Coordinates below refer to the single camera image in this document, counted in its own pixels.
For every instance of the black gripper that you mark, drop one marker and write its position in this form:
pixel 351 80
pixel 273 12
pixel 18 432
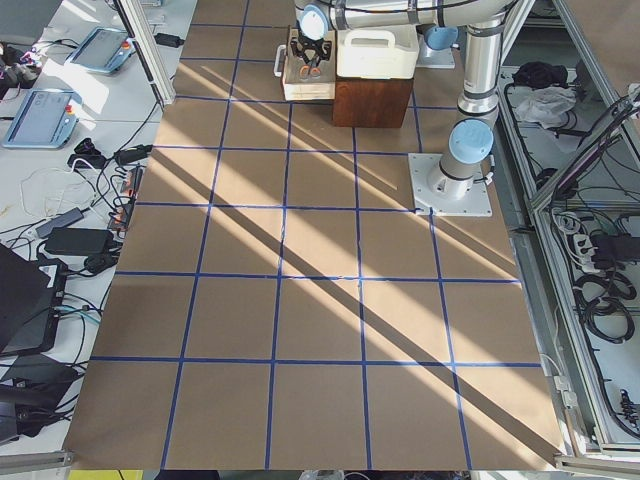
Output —
pixel 311 52

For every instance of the orange handled scissors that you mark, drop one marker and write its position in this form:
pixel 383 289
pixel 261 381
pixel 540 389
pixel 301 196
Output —
pixel 310 69

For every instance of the white drawer with handle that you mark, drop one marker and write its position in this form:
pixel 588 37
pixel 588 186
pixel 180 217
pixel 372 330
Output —
pixel 286 69

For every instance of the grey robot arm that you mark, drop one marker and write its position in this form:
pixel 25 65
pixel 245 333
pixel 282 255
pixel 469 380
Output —
pixel 471 139

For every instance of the brown wooden drawer cabinet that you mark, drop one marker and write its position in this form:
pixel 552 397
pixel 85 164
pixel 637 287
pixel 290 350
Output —
pixel 371 103

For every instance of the white plastic storage box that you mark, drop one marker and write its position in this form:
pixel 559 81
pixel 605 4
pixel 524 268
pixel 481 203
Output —
pixel 378 53

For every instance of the black power adapter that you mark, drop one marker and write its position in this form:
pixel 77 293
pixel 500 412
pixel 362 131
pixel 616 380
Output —
pixel 168 40

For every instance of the upper blue teach pendant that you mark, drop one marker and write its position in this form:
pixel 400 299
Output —
pixel 103 51

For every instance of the blue teach pendant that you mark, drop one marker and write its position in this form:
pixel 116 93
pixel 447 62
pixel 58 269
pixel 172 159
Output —
pixel 45 120
pixel 103 51

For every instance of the black cloth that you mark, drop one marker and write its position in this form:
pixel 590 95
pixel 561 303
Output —
pixel 540 75

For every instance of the orange power strip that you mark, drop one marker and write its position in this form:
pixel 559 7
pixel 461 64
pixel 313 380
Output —
pixel 126 184

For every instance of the white crumpled cloth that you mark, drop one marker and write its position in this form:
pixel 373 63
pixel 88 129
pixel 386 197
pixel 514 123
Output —
pixel 547 107

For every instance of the lower blue teach pendant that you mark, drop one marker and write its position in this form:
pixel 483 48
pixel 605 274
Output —
pixel 45 120

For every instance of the large black power brick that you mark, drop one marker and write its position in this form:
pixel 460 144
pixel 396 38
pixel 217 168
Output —
pixel 78 241

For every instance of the black laptop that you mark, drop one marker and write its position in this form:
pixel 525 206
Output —
pixel 31 293

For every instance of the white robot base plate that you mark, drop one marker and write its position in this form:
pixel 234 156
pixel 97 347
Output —
pixel 434 193

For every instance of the aluminium frame post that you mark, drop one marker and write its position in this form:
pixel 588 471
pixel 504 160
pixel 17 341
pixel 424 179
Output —
pixel 135 22

